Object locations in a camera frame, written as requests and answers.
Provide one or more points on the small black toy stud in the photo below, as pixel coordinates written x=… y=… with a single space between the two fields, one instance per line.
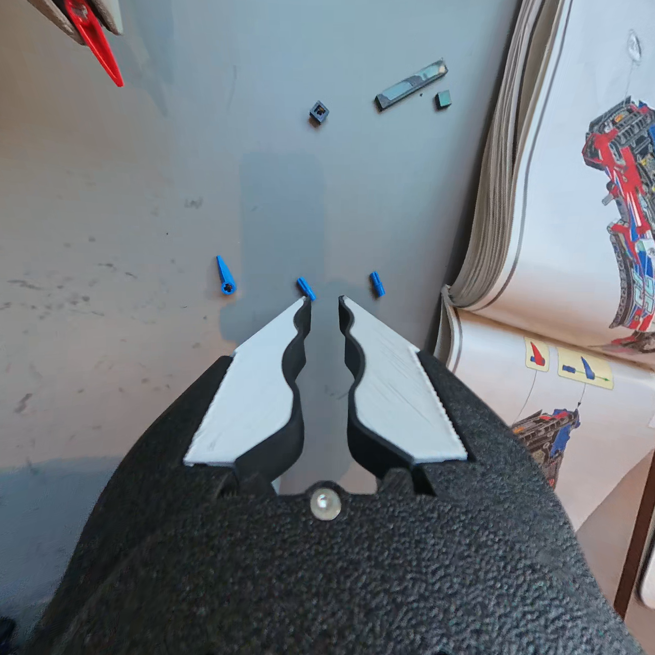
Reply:
x=313 y=118

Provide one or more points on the blue curved toy brick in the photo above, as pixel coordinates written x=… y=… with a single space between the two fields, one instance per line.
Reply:
x=225 y=279

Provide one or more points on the instruction booklet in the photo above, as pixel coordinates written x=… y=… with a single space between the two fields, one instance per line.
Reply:
x=563 y=230

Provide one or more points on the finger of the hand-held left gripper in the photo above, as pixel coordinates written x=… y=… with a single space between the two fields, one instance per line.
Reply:
x=110 y=15
x=59 y=18

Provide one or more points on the small black toy brick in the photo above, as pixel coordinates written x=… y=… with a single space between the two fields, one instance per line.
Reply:
x=443 y=99

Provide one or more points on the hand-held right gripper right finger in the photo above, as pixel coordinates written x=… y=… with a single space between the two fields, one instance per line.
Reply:
x=404 y=409

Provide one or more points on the red pointed toy piece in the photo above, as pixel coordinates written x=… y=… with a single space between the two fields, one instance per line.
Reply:
x=102 y=56

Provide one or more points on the small blue toy bar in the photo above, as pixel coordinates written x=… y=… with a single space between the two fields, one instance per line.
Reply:
x=306 y=288
x=377 y=284

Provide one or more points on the long grey-blue toy plate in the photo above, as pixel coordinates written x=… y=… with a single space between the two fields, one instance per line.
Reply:
x=409 y=87

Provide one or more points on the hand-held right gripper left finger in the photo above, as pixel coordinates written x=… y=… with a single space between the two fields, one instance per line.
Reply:
x=240 y=409

